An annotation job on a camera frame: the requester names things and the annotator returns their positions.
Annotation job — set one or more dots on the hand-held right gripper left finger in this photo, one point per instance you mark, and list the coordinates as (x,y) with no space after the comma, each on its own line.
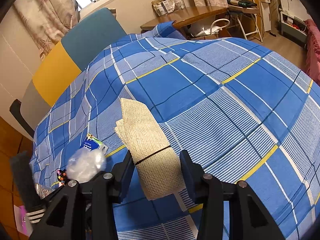
(123,177)

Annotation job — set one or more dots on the clear plastic wrapper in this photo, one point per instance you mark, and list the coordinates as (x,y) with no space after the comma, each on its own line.
(43,191)

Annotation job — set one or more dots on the white metal chair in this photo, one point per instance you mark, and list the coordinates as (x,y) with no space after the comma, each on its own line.
(221,20)

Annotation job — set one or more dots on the beige mesh cloth roll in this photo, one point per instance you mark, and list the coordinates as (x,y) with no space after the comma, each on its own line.
(147,140)

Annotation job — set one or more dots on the wooden wardrobe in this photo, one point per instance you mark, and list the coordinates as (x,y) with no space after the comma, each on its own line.
(7,155)

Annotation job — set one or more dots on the clear plastic bag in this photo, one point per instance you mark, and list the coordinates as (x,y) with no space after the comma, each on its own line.
(85,165)

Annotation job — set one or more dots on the beige starfish print curtain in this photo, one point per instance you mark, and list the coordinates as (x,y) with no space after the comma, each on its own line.
(42,17)

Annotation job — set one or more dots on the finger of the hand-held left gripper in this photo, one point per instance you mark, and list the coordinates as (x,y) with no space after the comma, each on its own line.
(25,177)

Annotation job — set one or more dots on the white bag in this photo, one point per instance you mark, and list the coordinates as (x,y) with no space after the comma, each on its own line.
(200,30)

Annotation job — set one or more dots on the pink blanket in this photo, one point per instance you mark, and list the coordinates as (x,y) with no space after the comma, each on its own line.
(313,50)

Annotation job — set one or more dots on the green black tool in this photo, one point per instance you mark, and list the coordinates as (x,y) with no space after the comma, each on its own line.
(246,3)

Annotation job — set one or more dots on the white folding table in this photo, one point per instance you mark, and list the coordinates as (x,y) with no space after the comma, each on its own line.
(250,9)

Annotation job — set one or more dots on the purple cardboard box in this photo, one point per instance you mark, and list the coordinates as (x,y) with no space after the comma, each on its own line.
(22,226)

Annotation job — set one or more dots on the white cabinet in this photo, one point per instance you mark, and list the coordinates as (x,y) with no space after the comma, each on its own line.
(266,15)

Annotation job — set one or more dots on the white blue tissue pack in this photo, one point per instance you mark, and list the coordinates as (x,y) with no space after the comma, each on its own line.
(91,145)

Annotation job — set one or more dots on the grey yellow blue headboard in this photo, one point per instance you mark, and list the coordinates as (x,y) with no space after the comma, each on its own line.
(57,75)

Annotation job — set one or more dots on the low grey shelf unit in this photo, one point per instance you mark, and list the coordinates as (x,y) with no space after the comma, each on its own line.
(292,30)

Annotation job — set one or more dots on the clear desk organizer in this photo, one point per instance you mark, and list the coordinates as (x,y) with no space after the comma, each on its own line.
(167,6)

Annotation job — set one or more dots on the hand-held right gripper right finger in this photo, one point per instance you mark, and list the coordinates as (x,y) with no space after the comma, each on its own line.
(191,177)

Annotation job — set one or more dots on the blue plaid cloth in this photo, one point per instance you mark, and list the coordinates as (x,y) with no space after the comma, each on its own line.
(225,105)

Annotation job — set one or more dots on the wooden desk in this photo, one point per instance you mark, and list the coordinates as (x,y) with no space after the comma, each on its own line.
(195,13)

